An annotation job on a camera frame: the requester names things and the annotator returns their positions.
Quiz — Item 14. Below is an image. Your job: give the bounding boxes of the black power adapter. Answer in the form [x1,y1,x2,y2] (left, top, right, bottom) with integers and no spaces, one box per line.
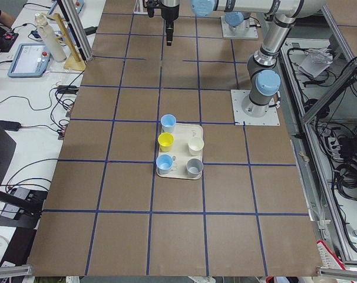
[0,120,22,131]

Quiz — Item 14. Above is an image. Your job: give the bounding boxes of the black camera stand base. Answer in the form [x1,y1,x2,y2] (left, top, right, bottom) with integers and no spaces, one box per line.
[0,186,48,229]

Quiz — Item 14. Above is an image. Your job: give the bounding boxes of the cream plastic cup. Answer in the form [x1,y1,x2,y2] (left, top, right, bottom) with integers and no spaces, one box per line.
[188,137,204,156]

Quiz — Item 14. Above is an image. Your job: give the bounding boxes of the yellow plastic cup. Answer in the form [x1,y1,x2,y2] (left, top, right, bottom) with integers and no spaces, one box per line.
[158,133,174,152]

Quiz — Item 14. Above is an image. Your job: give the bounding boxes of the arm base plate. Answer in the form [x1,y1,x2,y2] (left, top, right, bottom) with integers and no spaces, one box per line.
[231,90,280,126]
[220,16,259,40]

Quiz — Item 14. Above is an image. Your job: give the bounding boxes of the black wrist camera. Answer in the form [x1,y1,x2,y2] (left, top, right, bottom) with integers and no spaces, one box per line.
[144,0,158,18]

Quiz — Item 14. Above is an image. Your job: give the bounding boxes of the light blue cup near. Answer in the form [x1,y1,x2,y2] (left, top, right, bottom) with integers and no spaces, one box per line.
[156,154,173,175]

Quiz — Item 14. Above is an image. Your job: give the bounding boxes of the white wire cup rack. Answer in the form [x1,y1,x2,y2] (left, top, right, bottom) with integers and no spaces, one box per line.
[134,0,148,15]

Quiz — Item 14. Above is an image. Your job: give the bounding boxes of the light blue cup far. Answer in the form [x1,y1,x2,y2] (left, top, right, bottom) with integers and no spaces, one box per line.
[160,114,177,133]

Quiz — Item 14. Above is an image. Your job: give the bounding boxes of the white water bottle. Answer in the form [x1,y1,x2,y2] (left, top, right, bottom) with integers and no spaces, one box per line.
[35,14,67,62]

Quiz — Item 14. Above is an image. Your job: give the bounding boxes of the cream plastic tray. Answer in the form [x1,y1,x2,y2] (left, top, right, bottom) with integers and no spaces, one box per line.
[156,123,203,180]

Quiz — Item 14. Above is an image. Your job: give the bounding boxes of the aluminium frame post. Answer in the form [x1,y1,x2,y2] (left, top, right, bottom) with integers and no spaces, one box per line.
[57,0,93,61]

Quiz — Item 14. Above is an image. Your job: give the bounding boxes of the blue teach pendant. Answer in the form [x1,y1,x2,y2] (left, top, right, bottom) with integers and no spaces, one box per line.
[8,43,51,78]

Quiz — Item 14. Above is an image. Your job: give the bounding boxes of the grey plastic cup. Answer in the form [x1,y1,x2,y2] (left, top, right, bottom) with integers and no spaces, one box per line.
[186,158,204,179]

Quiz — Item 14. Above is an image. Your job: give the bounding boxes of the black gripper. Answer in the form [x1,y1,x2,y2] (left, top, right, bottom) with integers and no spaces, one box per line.
[161,5,179,46]

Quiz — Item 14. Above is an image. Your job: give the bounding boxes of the light blue cup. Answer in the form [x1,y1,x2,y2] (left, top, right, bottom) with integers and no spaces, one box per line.
[156,154,173,175]
[160,114,177,133]

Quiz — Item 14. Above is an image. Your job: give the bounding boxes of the wooden mug stand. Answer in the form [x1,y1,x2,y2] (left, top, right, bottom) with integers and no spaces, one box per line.
[47,13,86,71]

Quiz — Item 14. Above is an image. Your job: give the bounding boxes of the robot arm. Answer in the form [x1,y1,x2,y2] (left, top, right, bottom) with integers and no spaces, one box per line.
[224,11,251,30]
[190,1,325,118]

